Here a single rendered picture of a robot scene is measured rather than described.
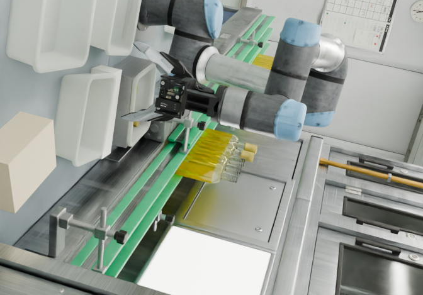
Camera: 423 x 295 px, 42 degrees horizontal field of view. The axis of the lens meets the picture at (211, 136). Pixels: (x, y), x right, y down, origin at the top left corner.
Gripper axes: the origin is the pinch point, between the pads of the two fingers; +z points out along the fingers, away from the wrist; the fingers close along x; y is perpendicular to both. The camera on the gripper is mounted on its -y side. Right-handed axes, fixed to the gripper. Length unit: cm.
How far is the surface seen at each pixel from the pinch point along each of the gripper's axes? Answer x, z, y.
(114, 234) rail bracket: 33.1, -2.6, -0.6
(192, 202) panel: 47, -5, -68
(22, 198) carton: 25.9, 13.6, 10.0
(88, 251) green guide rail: 43.0, 5.8, -8.8
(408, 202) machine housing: 41, -79, -113
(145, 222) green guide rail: 45, 1, -36
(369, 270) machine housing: 53, -65, -66
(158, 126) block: 23, 10, -64
